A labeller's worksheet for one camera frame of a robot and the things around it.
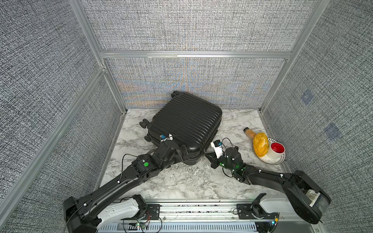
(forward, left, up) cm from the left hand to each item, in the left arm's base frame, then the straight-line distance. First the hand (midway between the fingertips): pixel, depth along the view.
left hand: (186, 151), depth 71 cm
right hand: (+6, -11, -11) cm, 17 cm away
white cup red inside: (+8, -58, -19) cm, 61 cm away
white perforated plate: (+3, -51, -20) cm, 54 cm away
